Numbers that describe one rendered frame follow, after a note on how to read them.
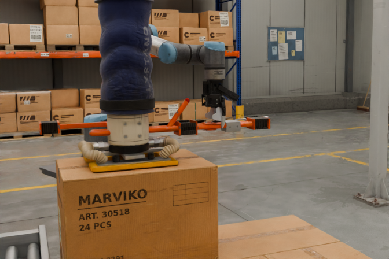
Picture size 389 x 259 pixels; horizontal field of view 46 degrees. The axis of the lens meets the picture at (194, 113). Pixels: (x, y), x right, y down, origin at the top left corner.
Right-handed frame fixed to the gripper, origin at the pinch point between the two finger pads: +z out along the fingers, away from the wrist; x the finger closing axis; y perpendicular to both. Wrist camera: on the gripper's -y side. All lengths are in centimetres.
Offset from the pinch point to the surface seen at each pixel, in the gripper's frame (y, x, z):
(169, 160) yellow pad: 27.5, 14.0, 11.1
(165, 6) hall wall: -225, -868, -167
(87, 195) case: 61, 21, 20
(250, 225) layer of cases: -21, -13, 53
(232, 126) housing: -4.5, 3.6, 0.7
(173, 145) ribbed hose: 25.0, 11.7, 5.6
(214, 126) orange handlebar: 4.1, 3.7, 0.2
